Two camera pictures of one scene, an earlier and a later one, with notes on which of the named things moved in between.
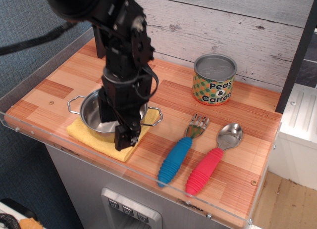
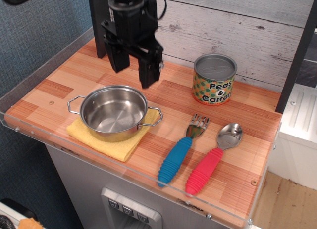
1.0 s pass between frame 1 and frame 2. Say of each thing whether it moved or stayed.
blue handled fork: stayed
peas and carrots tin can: stayed
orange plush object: stayed
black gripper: moved
